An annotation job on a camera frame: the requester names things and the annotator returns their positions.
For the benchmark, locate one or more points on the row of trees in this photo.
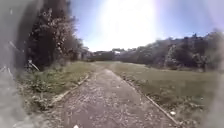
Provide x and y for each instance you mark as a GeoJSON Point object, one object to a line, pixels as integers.
{"type": "Point", "coordinates": [180, 53]}

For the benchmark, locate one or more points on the group of dark trees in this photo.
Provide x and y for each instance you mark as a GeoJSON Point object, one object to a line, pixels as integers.
{"type": "Point", "coordinates": [50, 36]}

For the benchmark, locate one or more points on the grass field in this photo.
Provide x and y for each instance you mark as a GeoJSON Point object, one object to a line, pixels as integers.
{"type": "Point", "coordinates": [173, 83]}

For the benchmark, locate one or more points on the grey paved path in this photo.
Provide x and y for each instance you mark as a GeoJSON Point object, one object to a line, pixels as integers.
{"type": "Point", "coordinates": [106, 100]}

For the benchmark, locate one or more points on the grass verge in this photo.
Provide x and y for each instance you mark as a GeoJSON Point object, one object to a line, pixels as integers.
{"type": "Point", "coordinates": [56, 80]}

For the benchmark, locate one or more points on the stone kerb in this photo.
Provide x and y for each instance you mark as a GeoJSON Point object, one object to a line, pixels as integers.
{"type": "Point", "coordinates": [68, 91]}
{"type": "Point", "coordinates": [160, 108]}

